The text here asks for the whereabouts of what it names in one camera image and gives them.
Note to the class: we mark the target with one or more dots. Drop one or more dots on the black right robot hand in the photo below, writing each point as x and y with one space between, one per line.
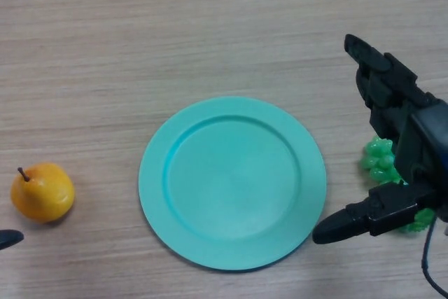
392 208

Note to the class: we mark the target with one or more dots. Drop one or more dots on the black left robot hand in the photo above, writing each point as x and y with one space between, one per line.
10 237

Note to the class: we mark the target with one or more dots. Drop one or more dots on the yellow pear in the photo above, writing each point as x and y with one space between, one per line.
42 194

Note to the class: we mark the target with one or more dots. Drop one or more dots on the teal round plate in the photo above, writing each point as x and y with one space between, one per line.
232 185

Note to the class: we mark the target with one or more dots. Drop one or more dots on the green grape bunch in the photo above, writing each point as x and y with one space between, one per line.
378 153

